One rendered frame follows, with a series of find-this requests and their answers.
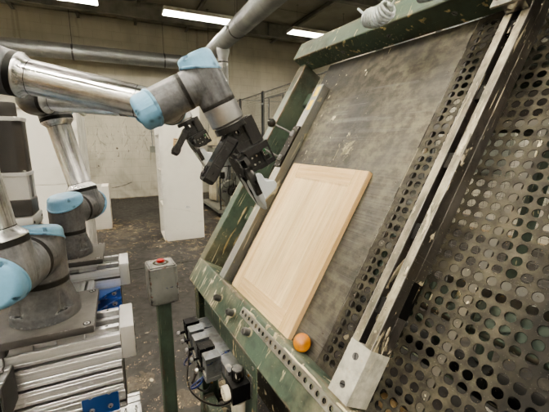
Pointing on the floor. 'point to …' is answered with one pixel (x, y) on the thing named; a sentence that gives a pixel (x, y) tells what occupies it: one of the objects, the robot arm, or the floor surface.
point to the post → (164, 319)
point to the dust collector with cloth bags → (224, 185)
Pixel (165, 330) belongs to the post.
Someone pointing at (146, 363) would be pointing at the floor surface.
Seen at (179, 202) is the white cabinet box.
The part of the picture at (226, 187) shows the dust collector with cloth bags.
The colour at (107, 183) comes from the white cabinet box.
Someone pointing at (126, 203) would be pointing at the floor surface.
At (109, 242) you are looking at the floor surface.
